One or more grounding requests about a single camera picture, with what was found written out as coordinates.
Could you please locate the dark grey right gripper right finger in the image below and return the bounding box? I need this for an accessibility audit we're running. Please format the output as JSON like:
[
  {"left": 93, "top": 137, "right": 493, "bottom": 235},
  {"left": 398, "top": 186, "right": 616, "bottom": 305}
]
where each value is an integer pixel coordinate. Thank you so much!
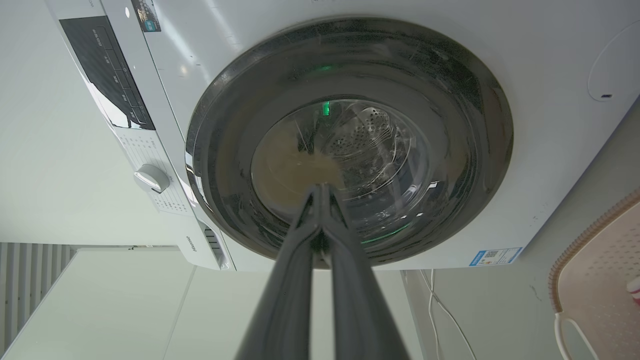
[{"left": 320, "top": 183, "right": 411, "bottom": 360}]

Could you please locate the white slatted radiator panel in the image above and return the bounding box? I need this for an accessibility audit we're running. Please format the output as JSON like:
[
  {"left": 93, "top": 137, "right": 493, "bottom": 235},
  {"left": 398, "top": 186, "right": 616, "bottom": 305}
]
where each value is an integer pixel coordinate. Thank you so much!
[{"left": 0, "top": 242, "right": 77, "bottom": 351}]

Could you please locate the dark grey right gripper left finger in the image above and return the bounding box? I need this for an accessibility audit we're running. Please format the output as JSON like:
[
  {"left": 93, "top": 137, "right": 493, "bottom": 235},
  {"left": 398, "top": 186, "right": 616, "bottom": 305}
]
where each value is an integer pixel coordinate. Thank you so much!
[{"left": 235, "top": 184, "right": 323, "bottom": 360}]

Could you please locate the white front-load washing machine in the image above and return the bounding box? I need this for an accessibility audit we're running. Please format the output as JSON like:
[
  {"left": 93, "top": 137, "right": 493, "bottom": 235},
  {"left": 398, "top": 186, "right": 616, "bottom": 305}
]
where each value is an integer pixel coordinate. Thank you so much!
[{"left": 45, "top": 0, "right": 640, "bottom": 272}]

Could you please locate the silver washing machine control knob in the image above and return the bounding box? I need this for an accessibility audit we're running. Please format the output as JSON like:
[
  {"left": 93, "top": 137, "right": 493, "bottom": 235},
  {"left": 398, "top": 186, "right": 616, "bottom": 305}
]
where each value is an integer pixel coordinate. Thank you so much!
[{"left": 133, "top": 164, "right": 171, "bottom": 194}]

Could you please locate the beige plastic laundry basket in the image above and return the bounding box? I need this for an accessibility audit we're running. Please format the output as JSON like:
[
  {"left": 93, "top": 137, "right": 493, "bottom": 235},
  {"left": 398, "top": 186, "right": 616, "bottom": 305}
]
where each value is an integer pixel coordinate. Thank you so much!
[{"left": 548, "top": 189, "right": 640, "bottom": 360}]

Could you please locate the dark round washing machine door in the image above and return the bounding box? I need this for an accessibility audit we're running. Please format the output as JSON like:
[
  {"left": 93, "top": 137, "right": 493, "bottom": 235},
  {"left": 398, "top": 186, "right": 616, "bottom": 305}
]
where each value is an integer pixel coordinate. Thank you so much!
[{"left": 185, "top": 17, "right": 515, "bottom": 267}]

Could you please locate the black washing machine display panel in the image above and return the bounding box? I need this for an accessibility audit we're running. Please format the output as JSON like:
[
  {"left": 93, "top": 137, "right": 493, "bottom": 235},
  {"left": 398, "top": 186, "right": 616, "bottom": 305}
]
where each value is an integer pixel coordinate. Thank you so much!
[{"left": 59, "top": 16, "right": 156, "bottom": 131}]

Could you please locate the white power cable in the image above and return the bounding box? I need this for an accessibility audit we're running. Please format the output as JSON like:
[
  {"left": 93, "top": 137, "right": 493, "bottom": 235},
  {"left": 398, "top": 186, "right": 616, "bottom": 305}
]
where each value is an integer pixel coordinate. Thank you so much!
[{"left": 419, "top": 269, "right": 478, "bottom": 360}]

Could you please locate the blue energy label sticker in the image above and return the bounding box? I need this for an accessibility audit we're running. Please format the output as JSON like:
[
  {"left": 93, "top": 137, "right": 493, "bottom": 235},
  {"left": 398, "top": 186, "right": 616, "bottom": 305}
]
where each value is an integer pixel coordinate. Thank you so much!
[{"left": 468, "top": 247, "right": 524, "bottom": 267}]

